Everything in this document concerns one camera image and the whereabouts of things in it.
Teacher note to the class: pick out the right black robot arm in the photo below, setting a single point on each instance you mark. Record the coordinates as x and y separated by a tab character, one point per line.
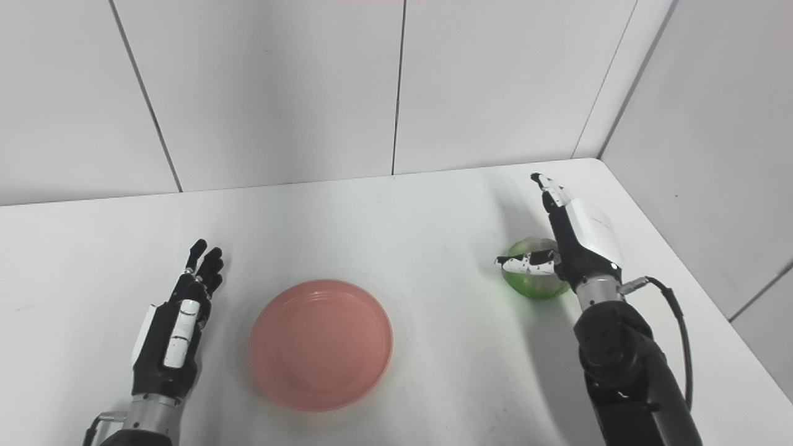
626	365

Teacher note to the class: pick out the green white cabbage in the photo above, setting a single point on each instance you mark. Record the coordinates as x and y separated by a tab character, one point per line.
536	279

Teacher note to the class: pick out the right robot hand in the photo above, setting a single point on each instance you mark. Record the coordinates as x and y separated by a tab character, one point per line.
573	241

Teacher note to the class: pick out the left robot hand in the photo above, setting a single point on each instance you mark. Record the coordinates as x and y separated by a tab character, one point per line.
176	334

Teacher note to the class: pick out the pink plate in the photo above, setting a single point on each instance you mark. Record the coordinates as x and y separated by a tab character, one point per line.
321	344

